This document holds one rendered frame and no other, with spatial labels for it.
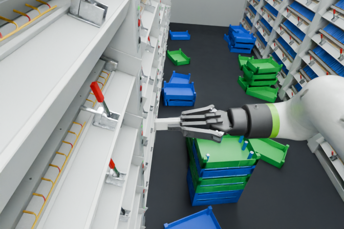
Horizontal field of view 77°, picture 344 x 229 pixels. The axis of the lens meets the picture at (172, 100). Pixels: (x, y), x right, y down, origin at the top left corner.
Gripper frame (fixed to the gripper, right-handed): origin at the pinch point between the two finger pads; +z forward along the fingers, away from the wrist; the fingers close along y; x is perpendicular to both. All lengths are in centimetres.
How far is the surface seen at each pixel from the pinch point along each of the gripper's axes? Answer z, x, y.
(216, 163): -22, -52, 27
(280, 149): -87, -100, 76
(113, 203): 12.0, -6.1, -18.2
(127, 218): 12.4, -23.7, -13.2
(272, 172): -72, -100, 54
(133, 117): 9.9, -1.3, 4.7
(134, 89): 8.2, 8.6, 4.5
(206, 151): -18, -55, 37
